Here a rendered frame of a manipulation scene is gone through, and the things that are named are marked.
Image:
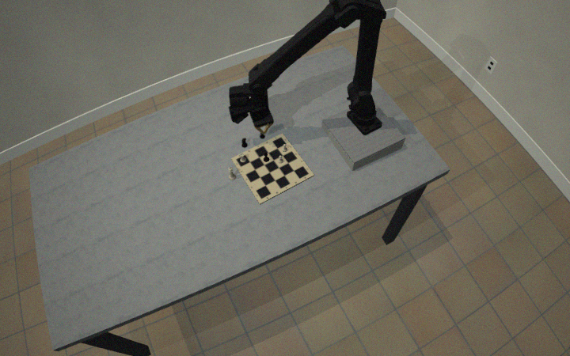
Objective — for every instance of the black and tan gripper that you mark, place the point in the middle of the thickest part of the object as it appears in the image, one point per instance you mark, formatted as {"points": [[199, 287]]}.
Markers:
{"points": [[268, 119]]}

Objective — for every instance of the black and cream chessboard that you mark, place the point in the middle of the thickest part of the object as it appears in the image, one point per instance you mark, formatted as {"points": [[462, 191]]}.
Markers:
{"points": [[266, 180]]}

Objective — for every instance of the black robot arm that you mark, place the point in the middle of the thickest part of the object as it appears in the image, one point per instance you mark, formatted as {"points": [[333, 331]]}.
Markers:
{"points": [[344, 12]]}

